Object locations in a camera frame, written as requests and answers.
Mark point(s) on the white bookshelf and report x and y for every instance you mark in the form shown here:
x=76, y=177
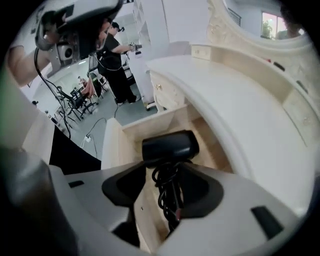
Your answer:
x=150, y=20

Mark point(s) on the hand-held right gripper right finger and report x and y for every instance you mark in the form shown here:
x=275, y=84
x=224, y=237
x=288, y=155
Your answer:
x=237, y=220

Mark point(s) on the person's black trousers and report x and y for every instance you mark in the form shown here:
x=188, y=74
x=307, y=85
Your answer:
x=72, y=155

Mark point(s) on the white power strip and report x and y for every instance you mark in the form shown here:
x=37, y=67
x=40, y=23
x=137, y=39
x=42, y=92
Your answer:
x=86, y=140

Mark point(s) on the person's right forearm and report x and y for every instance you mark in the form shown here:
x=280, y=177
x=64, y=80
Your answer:
x=25, y=67

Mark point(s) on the round black compact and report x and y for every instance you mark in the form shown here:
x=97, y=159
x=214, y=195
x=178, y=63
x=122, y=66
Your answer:
x=278, y=66

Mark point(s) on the black hair dryer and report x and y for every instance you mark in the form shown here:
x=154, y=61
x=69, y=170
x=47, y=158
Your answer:
x=170, y=147

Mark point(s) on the large white wooden drawer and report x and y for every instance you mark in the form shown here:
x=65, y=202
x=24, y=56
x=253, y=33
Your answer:
x=150, y=122

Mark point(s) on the grey head-mounted camera rig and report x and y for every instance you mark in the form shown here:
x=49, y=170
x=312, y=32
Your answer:
x=87, y=10

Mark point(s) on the cream vanity dressing table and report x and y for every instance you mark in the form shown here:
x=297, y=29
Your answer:
x=237, y=100

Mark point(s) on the white desk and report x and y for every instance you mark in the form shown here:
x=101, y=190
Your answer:
x=140, y=75

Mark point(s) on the oval mirror white frame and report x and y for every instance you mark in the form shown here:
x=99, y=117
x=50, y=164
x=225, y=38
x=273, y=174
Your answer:
x=250, y=15

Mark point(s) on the black office chair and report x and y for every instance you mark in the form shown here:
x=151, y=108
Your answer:
x=65, y=100
x=83, y=103

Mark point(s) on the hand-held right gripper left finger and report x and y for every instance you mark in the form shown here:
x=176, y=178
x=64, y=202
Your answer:
x=100, y=190

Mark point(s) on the small dark case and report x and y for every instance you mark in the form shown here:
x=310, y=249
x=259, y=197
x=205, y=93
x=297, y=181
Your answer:
x=302, y=86

